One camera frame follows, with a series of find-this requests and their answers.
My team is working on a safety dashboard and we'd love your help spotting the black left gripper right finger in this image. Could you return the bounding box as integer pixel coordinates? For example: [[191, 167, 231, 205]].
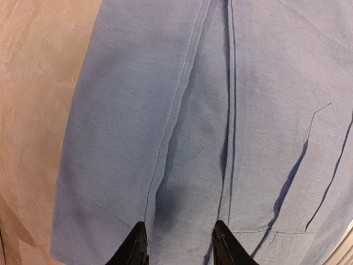
[[212, 220, 258, 265]]

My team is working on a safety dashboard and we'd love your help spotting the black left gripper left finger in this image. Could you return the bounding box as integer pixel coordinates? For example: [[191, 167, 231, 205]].
[[106, 221, 149, 265]]

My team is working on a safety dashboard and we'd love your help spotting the light blue long sleeve shirt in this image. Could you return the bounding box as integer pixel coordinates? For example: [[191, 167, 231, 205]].
[[51, 1, 352, 264]]

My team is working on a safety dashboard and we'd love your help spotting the front aluminium frame rail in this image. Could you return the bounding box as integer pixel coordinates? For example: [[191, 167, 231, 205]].
[[324, 224, 353, 265]]

